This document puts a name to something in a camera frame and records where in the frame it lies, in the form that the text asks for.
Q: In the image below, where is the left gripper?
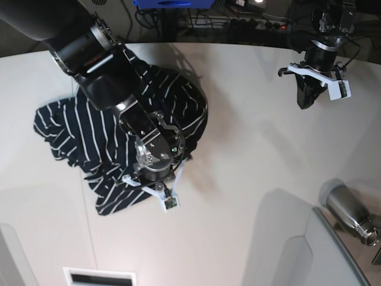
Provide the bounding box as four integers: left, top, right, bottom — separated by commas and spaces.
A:
295, 38, 341, 110

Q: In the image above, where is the stainless steel water bottle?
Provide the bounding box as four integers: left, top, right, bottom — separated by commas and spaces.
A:
326, 185, 380, 246

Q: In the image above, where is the navy white striped t-shirt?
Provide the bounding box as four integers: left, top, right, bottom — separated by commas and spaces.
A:
33, 50, 208, 216

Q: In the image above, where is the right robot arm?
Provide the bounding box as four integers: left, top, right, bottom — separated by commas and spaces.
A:
1, 1, 185, 186

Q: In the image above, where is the white power strip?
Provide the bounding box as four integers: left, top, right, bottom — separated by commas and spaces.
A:
178, 14, 287, 32

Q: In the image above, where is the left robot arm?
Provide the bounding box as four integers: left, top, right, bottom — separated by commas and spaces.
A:
287, 1, 356, 110

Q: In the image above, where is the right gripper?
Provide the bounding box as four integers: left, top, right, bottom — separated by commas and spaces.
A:
133, 158, 180, 185

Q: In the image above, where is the blue box with oval hole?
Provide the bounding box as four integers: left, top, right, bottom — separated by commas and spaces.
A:
132, 0, 214, 9

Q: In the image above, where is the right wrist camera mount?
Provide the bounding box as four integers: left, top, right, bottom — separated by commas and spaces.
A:
121, 154, 191, 213

